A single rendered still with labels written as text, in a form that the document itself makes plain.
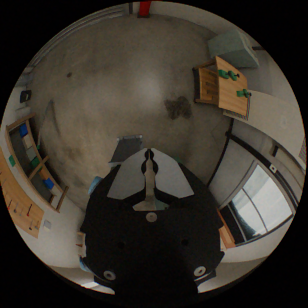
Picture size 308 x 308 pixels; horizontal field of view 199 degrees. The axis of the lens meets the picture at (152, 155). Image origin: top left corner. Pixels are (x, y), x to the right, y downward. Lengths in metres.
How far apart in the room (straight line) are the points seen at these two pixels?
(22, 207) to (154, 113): 3.43
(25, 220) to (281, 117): 4.50
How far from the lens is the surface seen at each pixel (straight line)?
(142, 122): 1.19
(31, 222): 3.12
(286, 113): 1.47
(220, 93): 0.99
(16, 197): 2.92
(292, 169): 1.59
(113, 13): 2.18
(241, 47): 1.60
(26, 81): 3.11
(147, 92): 1.18
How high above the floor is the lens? 1.17
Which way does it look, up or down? 56 degrees down
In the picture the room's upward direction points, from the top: 166 degrees clockwise
